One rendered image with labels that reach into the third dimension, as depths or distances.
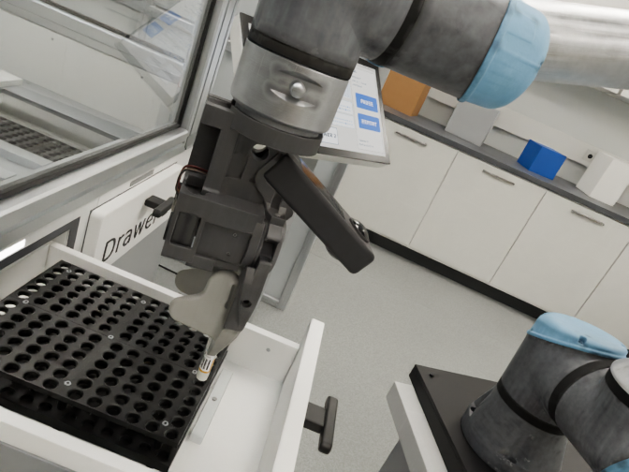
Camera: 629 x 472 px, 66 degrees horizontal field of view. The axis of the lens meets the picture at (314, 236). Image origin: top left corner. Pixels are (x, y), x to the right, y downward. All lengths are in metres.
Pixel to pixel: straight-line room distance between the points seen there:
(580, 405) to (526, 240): 2.90
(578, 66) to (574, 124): 3.63
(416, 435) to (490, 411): 0.12
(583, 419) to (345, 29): 0.54
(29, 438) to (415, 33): 0.41
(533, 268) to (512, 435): 2.89
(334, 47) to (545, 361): 0.55
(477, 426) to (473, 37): 0.60
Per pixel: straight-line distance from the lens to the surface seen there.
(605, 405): 0.68
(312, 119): 0.33
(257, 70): 0.33
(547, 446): 0.81
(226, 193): 0.36
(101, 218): 0.70
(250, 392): 0.63
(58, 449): 0.47
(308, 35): 0.32
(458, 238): 3.50
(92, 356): 0.53
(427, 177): 3.38
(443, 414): 0.85
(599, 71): 0.58
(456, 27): 0.34
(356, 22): 0.33
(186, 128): 0.94
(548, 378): 0.74
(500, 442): 0.80
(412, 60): 0.35
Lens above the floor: 1.25
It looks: 22 degrees down
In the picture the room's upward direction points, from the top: 24 degrees clockwise
